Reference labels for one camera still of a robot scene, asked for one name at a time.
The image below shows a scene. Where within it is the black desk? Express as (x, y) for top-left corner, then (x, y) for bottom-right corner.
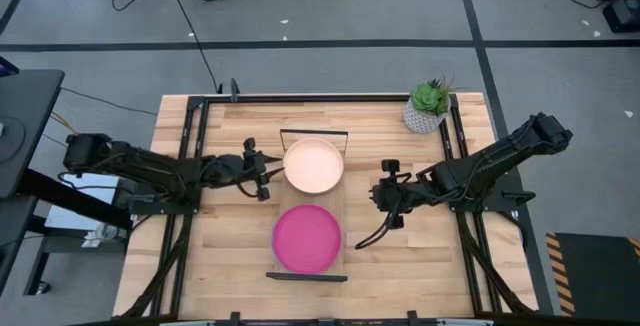
(0, 69), (66, 287)

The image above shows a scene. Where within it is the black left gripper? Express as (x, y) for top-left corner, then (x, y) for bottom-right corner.
(215, 137), (286, 202)

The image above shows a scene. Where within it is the yellow cable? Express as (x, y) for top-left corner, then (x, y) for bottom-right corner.
(49, 110), (81, 136)

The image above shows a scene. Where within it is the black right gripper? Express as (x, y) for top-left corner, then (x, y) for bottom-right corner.
(368, 158), (437, 231)

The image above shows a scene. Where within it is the peach plate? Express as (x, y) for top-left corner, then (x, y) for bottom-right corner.
(282, 136), (345, 196)

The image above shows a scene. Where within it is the magenta plate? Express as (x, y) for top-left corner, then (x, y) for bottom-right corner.
(272, 204), (343, 275)

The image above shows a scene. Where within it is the black mat with hazard stripes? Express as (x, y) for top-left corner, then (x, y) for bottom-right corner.
(545, 231), (640, 318)

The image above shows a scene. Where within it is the small blue object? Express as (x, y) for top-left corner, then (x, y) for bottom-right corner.
(0, 57), (20, 78)

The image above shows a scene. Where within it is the long black floor cable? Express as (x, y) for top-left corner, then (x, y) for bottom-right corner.
(161, 0), (222, 94)

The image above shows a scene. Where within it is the black metal stand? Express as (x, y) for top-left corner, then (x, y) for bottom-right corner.
(22, 167), (134, 297)

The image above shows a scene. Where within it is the crumpled clear plastic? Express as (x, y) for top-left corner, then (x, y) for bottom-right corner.
(82, 223), (120, 248)

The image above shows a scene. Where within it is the succulent in white pot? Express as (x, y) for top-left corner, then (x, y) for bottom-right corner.
(402, 76), (459, 135)

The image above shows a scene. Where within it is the black equipment box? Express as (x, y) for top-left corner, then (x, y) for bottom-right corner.
(602, 0), (640, 34)

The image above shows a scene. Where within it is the black metal table frame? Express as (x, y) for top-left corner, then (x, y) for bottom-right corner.
(119, 78), (539, 326)

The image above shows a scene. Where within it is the white flat box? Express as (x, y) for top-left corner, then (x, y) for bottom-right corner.
(44, 170), (121, 231)

